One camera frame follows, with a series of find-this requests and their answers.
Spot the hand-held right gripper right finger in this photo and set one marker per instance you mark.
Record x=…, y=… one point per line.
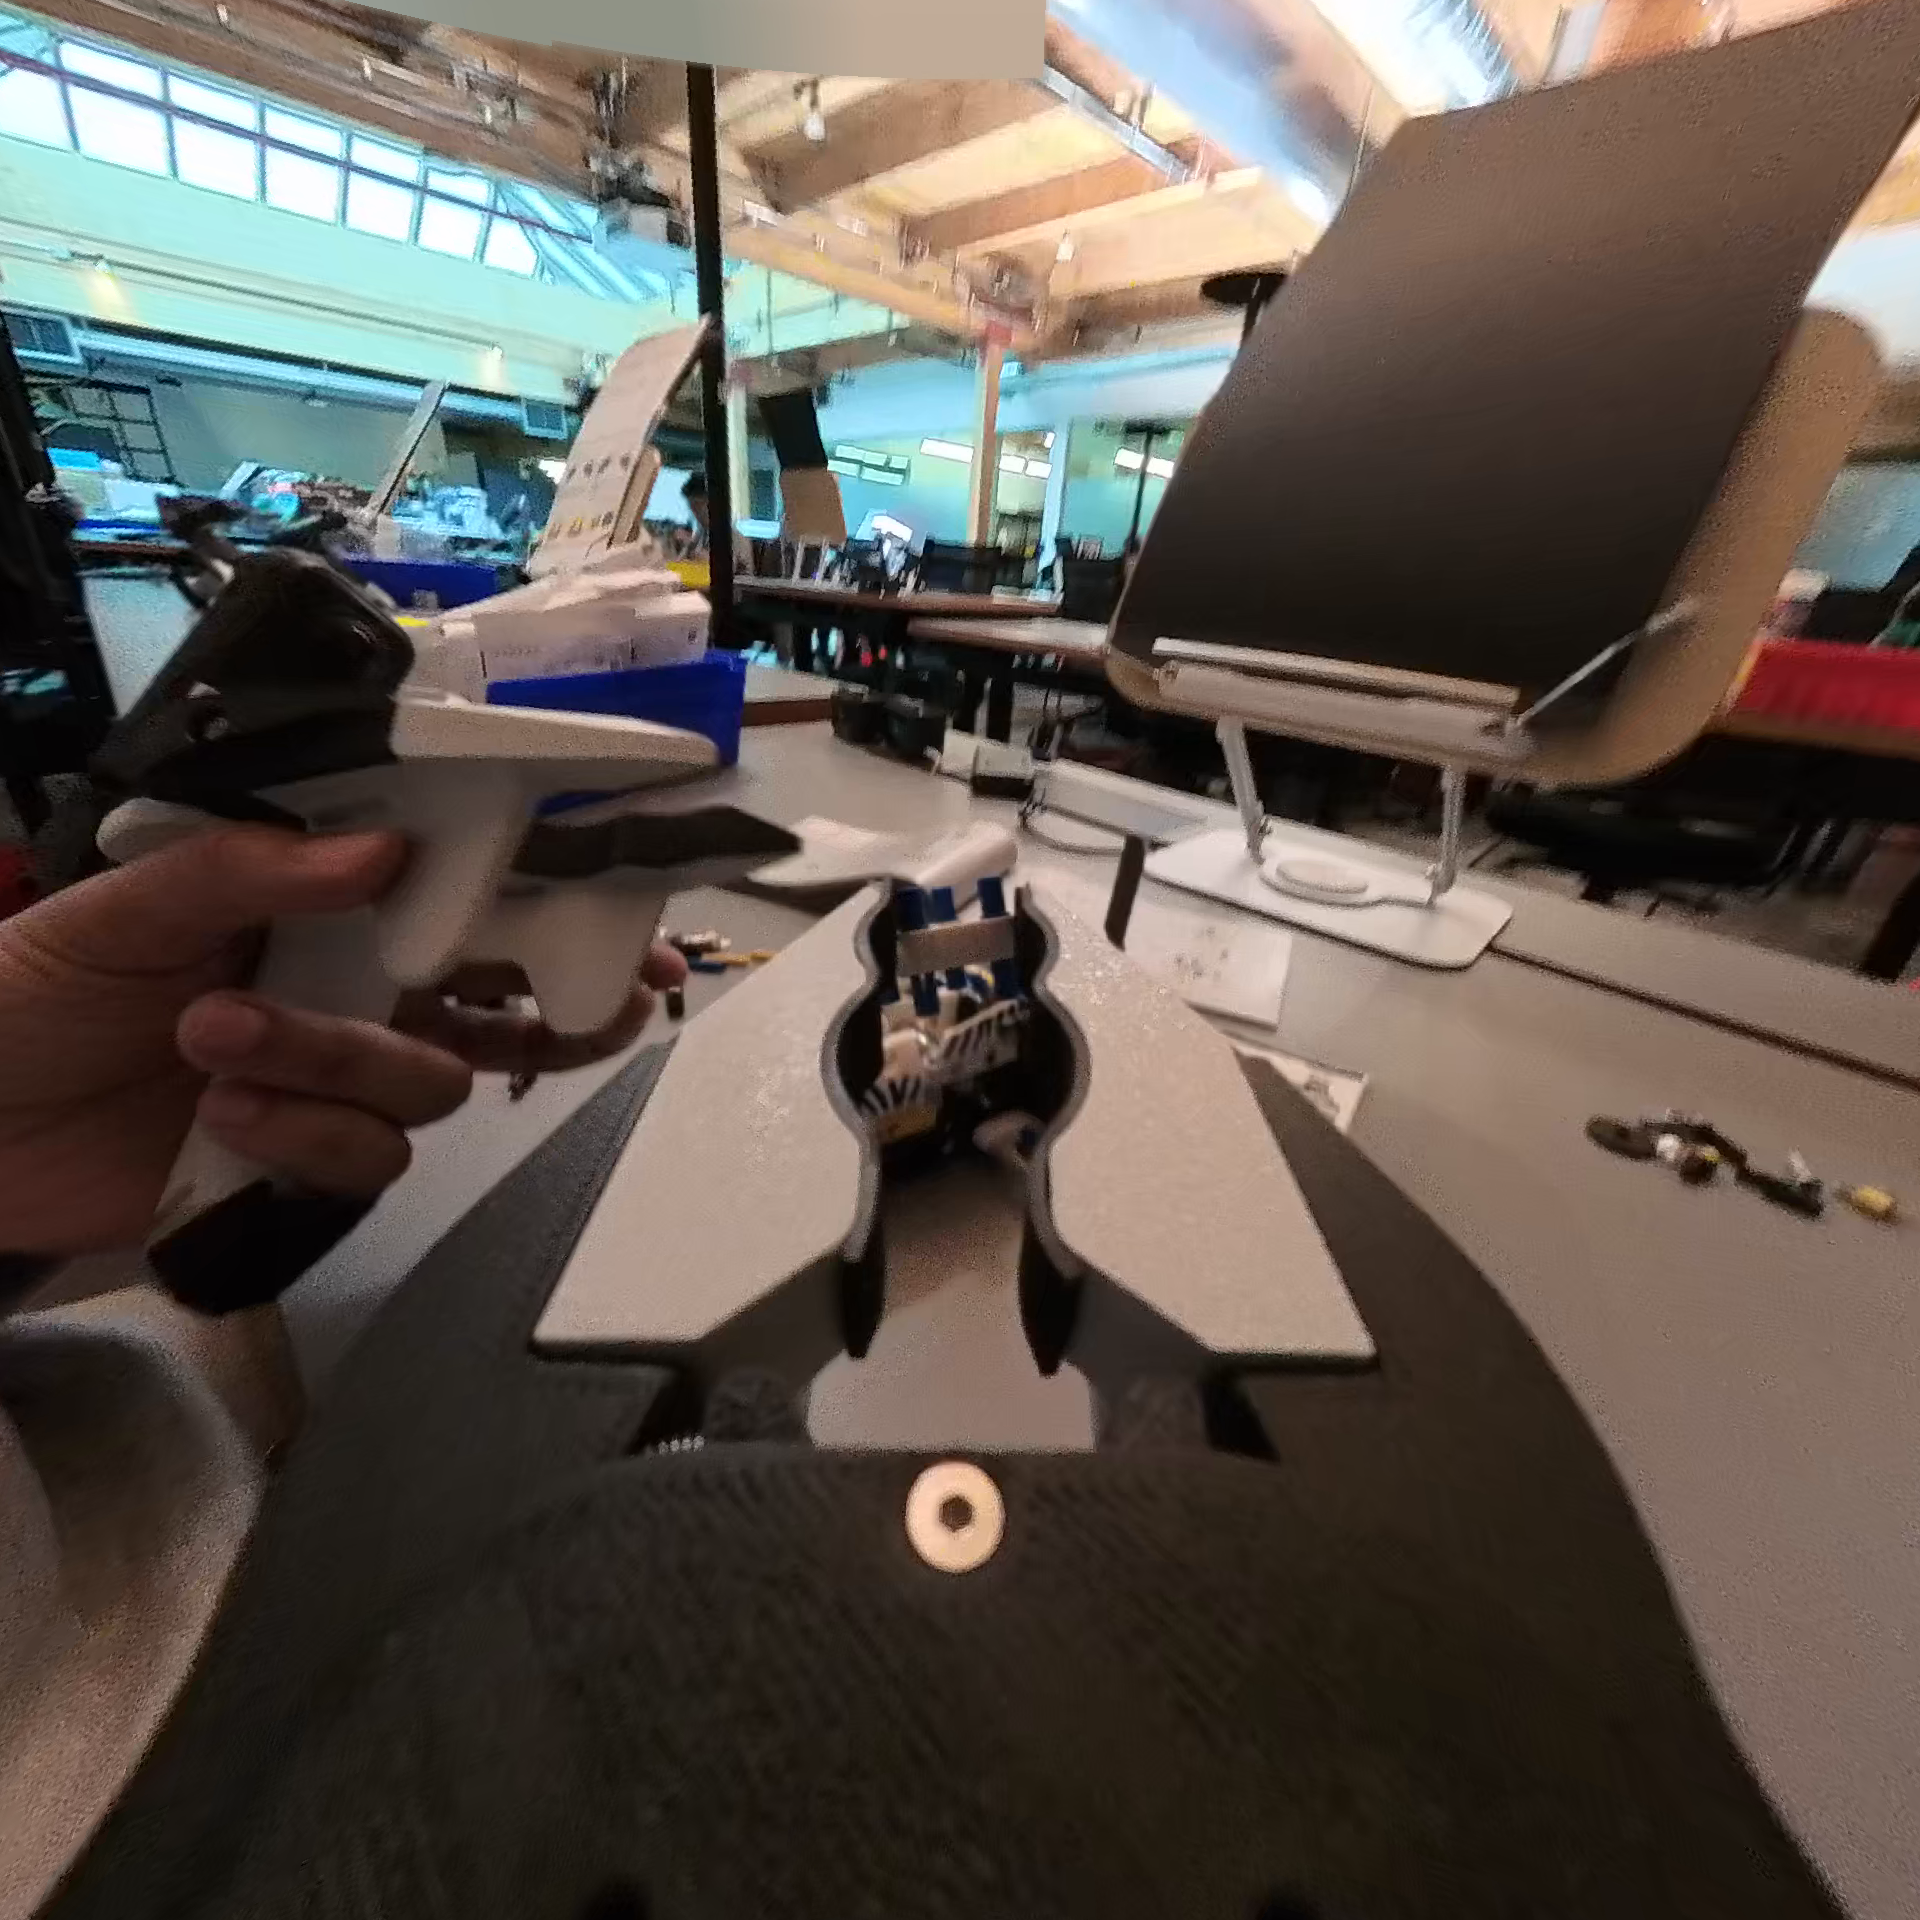
x=1201, y=1200

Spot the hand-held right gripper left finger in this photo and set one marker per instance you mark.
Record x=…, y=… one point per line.
x=704, y=1184

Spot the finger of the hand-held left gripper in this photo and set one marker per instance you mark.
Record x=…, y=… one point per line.
x=839, y=868
x=569, y=750

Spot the white yellow blue lego assembly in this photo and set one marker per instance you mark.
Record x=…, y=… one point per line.
x=961, y=940

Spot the zebra striped lego helicopter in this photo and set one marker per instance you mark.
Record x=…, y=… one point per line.
x=945, y=1072

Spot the small loose lego parts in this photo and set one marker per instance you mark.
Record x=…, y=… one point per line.
x=1740, y=1148

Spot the person's left hand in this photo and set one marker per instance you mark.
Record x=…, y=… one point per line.
x=90, y=1050

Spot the black mechanical device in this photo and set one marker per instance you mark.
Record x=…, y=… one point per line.
x=247, y=524

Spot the black device box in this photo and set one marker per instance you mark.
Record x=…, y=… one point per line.
x=885, y=720

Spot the black power adapter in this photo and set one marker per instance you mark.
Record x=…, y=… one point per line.
x=1001, y=773

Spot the white paper sheet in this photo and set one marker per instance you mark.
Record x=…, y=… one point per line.
x=1237, y=968

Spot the long wooden desk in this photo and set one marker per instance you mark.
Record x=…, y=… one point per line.
x=932, y=608

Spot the grey flat device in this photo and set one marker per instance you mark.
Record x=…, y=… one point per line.
x=1118, y=802

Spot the leaning instruction card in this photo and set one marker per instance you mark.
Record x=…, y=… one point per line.
x=616, y=450

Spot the black and beige panel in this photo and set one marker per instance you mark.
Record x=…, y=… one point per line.
x=802, y=465

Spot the black pole with toothed disc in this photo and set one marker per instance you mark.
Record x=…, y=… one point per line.
x=713, y=375

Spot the skylight windows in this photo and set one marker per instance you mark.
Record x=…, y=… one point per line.
x=300, y=166

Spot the book stand with black sheet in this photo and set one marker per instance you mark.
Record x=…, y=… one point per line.
x=1470, y=450

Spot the red plastic bin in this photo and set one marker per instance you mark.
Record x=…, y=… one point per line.
x=1829, y=682

